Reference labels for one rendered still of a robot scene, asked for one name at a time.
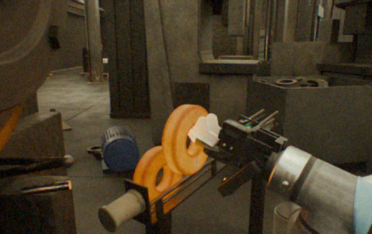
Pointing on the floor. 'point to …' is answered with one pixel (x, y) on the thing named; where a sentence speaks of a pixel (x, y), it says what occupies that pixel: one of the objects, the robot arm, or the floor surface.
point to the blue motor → (118, 150)
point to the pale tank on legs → (264, 29)
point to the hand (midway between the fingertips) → (189, 131)
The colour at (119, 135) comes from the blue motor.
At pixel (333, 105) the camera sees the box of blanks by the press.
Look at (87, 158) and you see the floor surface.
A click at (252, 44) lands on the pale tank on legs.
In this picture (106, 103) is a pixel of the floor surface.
